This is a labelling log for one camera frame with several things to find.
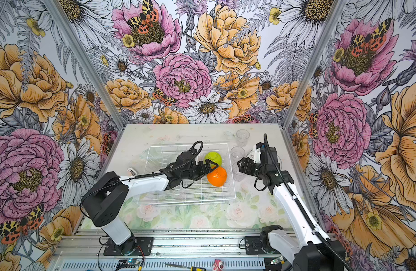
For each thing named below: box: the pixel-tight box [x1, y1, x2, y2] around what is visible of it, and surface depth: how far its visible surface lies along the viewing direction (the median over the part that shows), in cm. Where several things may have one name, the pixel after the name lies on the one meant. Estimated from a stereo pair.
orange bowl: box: [206, 165, 228, 187], surface depth 89 cm
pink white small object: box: [212, 258, 224, 271], surface depth 67 cm
